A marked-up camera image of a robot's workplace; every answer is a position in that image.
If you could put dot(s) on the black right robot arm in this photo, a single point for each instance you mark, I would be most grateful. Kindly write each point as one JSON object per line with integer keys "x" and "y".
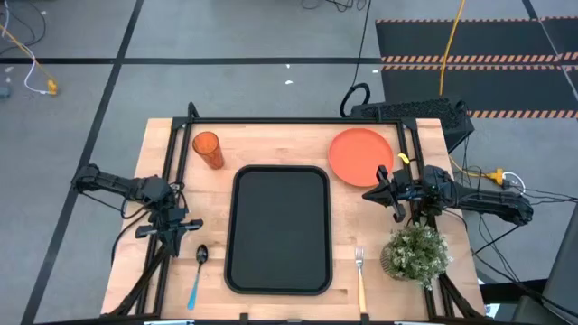
{"x": 487, "y": 201}

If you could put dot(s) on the black plastic tray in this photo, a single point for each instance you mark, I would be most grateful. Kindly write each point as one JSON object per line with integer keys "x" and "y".
{"x": 280, "y": 230}

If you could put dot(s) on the black computer case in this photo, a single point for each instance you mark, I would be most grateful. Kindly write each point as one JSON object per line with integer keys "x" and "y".
{"x": 415, "y": 109}

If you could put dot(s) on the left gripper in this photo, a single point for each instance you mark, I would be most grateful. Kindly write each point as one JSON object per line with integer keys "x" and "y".
{"x": 174, "y": 223}

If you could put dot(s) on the black aluminium table frame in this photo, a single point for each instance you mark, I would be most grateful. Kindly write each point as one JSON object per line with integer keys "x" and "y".
{"x": 293, "y": 120}

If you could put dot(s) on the potted plant white flowers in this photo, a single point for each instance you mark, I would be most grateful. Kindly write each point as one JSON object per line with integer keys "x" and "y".
{"x": 415, "y": 253}

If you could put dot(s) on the orange plate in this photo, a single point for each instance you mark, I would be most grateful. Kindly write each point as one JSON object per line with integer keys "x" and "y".
{"x": 357, "y": 155}

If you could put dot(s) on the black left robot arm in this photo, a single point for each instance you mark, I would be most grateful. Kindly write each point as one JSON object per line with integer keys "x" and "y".
{"x": 113, "y": 182}

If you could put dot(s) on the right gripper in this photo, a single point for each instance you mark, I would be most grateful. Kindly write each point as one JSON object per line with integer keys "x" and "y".
{"x": 408, "y": 189}

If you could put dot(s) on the yellow power plug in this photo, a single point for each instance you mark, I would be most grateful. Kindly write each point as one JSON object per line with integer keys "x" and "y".
{"x": 53, "y": 86}
{"x": 497, "y": 175}

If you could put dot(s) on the orange faceted plastic cup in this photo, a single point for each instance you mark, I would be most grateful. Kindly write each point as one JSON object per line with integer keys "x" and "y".
{"x": 208, "y": 151}

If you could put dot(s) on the black hazard-striped floor mat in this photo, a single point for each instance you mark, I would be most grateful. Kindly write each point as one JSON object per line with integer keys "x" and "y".
{"x": 496, "y": 40}

